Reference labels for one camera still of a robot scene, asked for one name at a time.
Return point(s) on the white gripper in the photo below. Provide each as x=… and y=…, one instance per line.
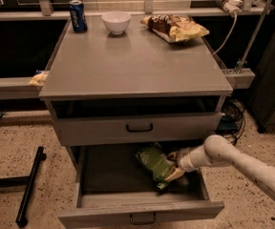
x=184, y=160

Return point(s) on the green rice chip bag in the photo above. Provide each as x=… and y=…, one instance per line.
x=155, y=161

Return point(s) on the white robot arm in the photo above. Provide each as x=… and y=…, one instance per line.
x=218, y=151

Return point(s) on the grey upper drawer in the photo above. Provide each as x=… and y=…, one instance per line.
x=131, y=129

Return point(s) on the grey open middle drawer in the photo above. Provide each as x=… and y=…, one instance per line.
x=112, y=188

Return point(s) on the grey drawer cabinet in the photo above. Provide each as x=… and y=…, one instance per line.
x=97, y=74

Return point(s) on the yellow brown chip bag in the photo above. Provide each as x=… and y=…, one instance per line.
x=174, y=28

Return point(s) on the white bowl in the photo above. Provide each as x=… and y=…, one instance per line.
x=116, y=22

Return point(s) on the black floor stand bar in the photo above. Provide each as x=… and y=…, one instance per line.
x=28, y=183

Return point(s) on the blue soda can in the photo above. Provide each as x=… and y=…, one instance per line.
x=78, y=19

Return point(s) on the grey metal rail frame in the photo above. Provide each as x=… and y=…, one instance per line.
x=20, y=87

